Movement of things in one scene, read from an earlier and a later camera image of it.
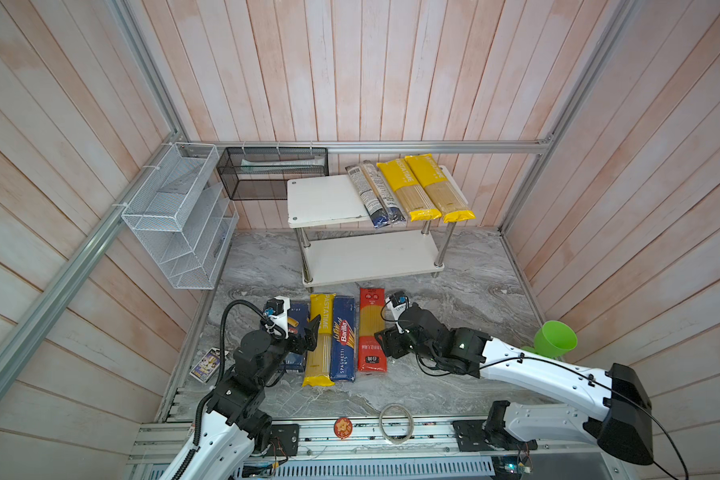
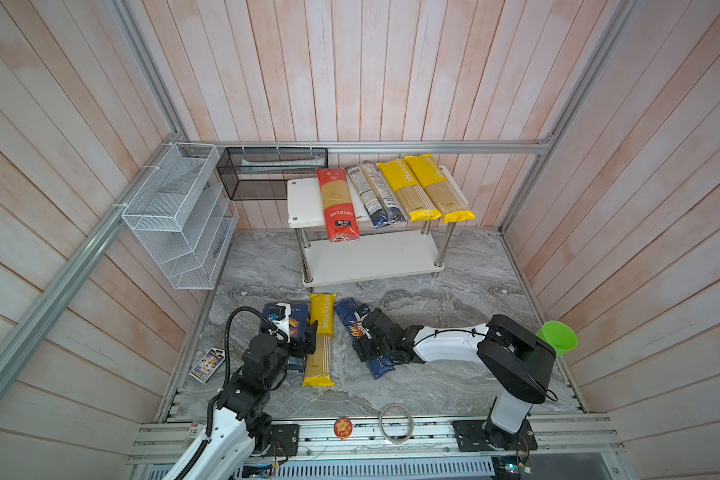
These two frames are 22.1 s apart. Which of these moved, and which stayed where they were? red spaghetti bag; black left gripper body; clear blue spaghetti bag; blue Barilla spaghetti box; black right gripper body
Moved: red spaghetti bag; blue Barilla spaghetti box
Stayed: black left gripper body; black right gripper body; clear blue spaghetti bag
